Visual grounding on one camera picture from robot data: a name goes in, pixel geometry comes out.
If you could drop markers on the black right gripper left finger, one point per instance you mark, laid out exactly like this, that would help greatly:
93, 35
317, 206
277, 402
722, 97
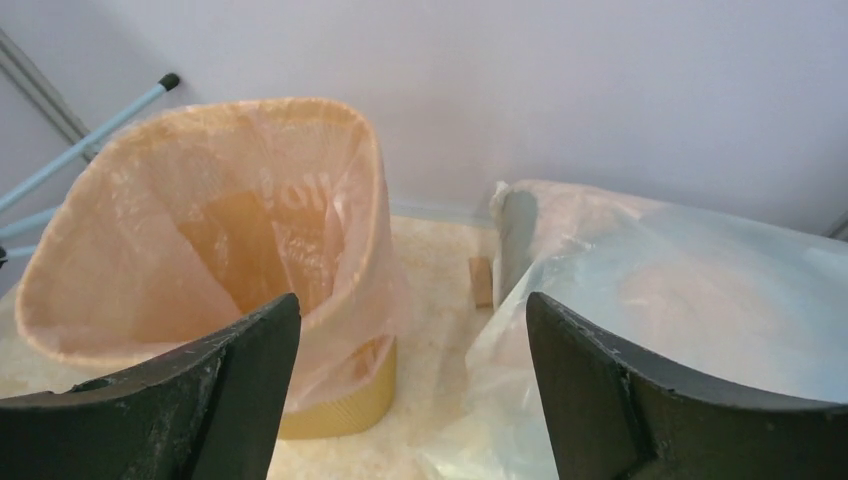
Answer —
209, 409

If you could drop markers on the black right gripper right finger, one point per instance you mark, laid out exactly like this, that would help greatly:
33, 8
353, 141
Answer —
615, 410

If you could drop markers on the pink plastic trash bag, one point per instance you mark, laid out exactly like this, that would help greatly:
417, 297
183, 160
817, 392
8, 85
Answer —
188, 221

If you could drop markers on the yellow plastic trash bin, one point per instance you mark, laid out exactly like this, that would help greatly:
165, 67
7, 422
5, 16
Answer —
353, 413

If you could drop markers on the large yellow translucent bag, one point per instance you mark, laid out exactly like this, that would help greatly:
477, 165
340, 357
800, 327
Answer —
740, 300

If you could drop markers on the small wooden block back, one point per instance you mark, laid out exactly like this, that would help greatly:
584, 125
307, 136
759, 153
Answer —
481, 281

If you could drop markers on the light blue tripod stand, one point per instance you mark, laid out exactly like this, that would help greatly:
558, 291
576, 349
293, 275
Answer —
166, 83

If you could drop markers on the grey corner frame post right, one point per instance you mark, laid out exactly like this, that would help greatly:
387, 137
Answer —
839, 230

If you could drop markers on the grey corner frame post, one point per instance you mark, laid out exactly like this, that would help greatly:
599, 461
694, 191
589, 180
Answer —
20, 70
839, 230

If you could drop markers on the grey corner frame post left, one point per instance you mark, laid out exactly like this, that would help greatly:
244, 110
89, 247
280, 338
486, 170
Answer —
20, 70

